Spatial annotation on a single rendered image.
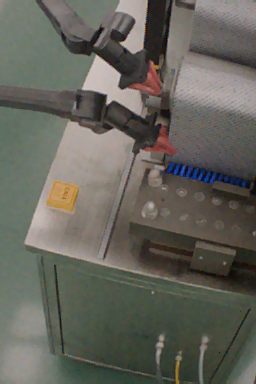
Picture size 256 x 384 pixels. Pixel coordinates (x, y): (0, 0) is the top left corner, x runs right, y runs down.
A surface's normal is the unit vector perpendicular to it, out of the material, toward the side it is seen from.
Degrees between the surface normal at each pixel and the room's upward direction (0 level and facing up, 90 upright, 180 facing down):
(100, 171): 0
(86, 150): 0
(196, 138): 90
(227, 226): 0
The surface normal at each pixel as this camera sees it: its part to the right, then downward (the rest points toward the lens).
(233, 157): -0.24, 0.80
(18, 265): 0.05, -0.55
